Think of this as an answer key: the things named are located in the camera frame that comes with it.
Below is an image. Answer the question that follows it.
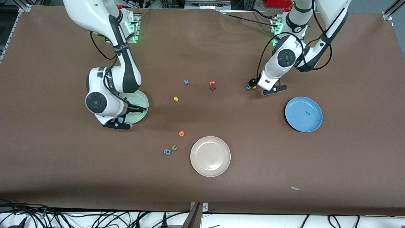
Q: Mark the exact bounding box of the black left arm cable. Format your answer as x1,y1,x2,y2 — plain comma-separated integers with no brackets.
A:
253,0,333,81

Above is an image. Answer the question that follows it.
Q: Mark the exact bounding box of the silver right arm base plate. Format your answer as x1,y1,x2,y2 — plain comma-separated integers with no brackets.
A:
117,5,142,43

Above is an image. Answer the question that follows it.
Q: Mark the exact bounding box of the red box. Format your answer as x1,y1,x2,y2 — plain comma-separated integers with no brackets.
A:
267,0,293,8

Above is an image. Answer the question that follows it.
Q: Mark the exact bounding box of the beige plate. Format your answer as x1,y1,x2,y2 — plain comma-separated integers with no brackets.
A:
190,136,231,177

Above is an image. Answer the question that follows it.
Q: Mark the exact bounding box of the black cable on table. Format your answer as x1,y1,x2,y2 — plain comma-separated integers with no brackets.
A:
221,13,274,26
250,9,273,19

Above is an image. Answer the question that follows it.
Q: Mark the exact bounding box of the green plate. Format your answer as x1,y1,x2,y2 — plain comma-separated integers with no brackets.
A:
118,90,149,124

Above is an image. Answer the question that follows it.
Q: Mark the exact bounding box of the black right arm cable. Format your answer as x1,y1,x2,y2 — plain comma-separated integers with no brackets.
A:
90,30,133,108

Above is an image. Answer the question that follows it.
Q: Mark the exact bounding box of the aluminium frame post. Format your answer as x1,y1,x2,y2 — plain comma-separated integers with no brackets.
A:
181,202,209,228

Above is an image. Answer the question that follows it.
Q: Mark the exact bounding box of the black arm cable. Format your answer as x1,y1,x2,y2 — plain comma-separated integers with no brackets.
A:
253,0,333,81
90,30,133,108

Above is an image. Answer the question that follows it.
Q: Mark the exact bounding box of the blue plate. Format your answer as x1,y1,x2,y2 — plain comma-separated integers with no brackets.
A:
285,96,323,133

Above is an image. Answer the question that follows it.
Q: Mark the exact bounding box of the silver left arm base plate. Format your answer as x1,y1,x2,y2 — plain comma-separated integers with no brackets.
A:
270,14,285,46

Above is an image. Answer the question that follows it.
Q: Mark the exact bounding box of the metal equipment rack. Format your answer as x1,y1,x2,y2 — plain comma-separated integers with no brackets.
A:
160,0,253,10

